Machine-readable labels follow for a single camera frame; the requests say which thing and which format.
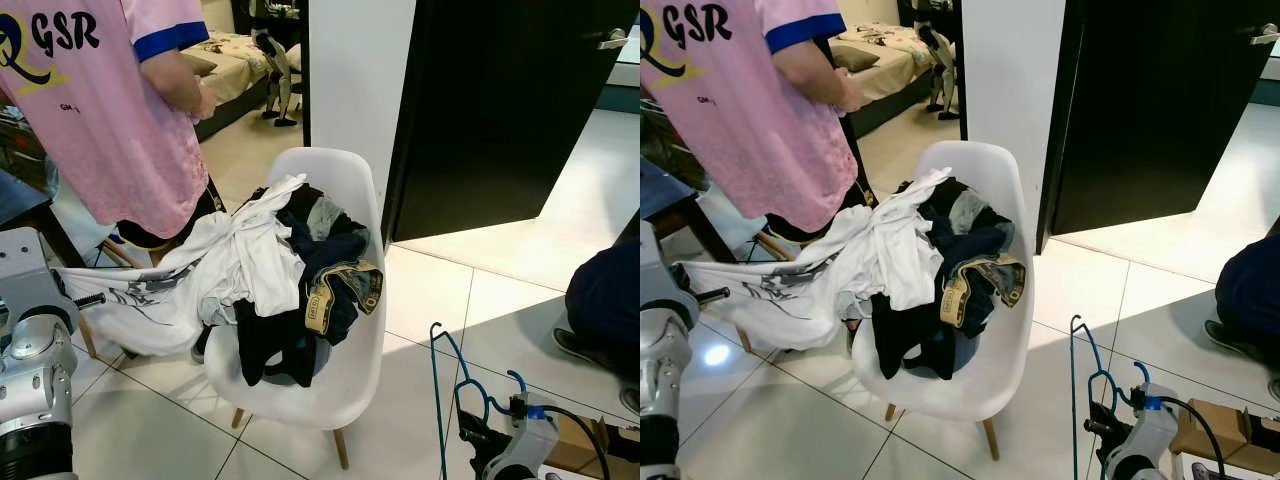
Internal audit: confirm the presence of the blue plastic hanger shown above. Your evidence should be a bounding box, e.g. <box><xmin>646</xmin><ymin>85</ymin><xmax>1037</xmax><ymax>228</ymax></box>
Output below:
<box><xmin>428</xmin><ymin>320</ymin><xmax>501</xmax><ymax>480</ymax></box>
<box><xmin>455</xmin><ymin>368</ymin><xmax>531</xmax><ymax>421</ymax></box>
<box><xmin>1090</xmin><ymin>360</ymin><xmax>1153</xmax><ymax>411</ymax></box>
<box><xmin>1068</xmin><ymin>315</ymin><xmax>1131</xmax><ymax>480</ymax></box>

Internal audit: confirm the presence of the white printed t-shirt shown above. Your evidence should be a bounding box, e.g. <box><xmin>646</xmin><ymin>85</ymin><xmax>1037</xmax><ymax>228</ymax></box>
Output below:
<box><xmin>680</xmin><ymin>167</ymin><xmax>951</xmax><ymax>351</ymax></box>
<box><xmin>55</xmin><ymin>175</ymin><xmax>309</xmax><ymax>358</ymax></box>

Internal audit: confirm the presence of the small cardboard box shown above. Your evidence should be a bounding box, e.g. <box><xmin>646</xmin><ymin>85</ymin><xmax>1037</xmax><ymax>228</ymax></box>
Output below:
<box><xmin>1170</xmin><ymin>398</ymin><xmax>1280</xmax><ymax>461</ymax></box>
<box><xmin>545</xmin><ymin>415</ymin><xmax>641</xmax><ymax>476</ymax></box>

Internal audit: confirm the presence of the white console box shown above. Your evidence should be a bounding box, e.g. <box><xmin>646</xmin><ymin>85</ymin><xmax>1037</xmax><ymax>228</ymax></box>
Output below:
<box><xmin>1180</xmin><ymin>452</ymin><xmax>1280</xmax><ymax>480</ymax></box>

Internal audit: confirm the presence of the white plastic chair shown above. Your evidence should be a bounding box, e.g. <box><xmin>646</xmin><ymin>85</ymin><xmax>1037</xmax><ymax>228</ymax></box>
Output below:
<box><xmin>850</xmin><ymin>140</ymin><xmax>1036</xmax><ymax>461</ymax></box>
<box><xmin>205</xmin><ymin>147</ymin><xmax>389</xmax><ymax>471</ymax></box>

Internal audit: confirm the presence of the person in blue shirt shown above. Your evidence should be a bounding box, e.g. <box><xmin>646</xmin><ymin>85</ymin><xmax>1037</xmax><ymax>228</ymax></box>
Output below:
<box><xmin>1205</xmin><ymin>235</ymin><xmax>1280</xmax><ymax>376</ymax></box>
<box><xmin>553</xmin><ymin>240</ymin><xmax>641</xmax><ymax>376</ymax></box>

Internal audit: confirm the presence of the black crumpled garment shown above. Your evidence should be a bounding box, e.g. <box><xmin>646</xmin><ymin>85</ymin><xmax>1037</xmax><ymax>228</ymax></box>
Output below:
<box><xmin>870</xmin><ymin>290</ymin><xmax>961</xmax><ymax>381</ymax></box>
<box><xmin>235</xmin><ymin>295</ymin><xmax>321</xmax><ymax>389</ymax></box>

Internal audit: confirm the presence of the navy crumpled garment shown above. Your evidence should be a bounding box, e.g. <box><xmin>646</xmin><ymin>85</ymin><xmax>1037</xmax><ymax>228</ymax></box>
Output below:
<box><xmin>920</xmin><ymin>180</ymin><xmax>1016</xmax><ymax>291</ymax></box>
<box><xmin>280</xmin><ymin>185</ymin><xmax>371</xmax><ymax>301</ymax></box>

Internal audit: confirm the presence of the black door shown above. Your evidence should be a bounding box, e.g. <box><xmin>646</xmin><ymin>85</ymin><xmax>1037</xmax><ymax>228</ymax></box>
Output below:
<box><xmin>1035</xmin><ymin>0</ymin><xmax>1280</xmax><ymax>254</ymax></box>
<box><xmin>380</xmin><ymin>0</ymin><xmax>641</xmax><ymax>244</ymax></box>

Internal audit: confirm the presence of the standing humanoid robot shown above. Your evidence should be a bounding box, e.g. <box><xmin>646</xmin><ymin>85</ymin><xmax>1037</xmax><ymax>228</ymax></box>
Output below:
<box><xmin>250</xmin><ymin>0</ymin><xmax>301</xmax><ymax>129</ymax></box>
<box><xmin>915</xmin><ymin>0</ymin><xmax>961</xmax><ymax>113</ymax></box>

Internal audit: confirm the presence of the person in pink shirt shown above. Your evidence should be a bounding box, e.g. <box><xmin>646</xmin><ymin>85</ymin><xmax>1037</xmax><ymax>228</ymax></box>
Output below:
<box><xmin>640</xmin><ymin>0</ymin><xmax>881</xmax><ymax>246</ymax></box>
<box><xmin>0</xmin><ymin>0</ymin><xmax>226</xmax><ymax>251</ymax></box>

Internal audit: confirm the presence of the bed with patterned sheet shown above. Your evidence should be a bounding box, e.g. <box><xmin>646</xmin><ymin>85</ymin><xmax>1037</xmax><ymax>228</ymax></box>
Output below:
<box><xmin>840</xmin><ymin>22</ymin><xmax>946</xmax><ymax>136</ymax></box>
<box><xmin>195</xmin><ymin>30</ymin><xmax>301</xmax><ymax>141</ymax></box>

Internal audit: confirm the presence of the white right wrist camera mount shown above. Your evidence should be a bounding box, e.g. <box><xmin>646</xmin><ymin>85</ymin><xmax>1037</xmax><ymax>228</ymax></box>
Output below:
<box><xmin>1105</xmin><ymin>385</ymin><xmax>1181</xmax><ymax>480</ymax></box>
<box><xmin>495</xmin><ymin>400</ymin><xmax>561</xmax><ymax>480</ymax></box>

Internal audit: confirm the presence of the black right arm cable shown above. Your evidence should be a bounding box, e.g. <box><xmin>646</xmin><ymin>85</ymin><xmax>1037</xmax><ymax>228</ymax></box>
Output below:
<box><xmin>1155</xmin><ymin>395</ymin><xmax>1226</xmax><ymax>480</ymax></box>
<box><xmin>540</xmin><ymin>403</ymin><xmax>613</xmax><ymax>480</ymax></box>

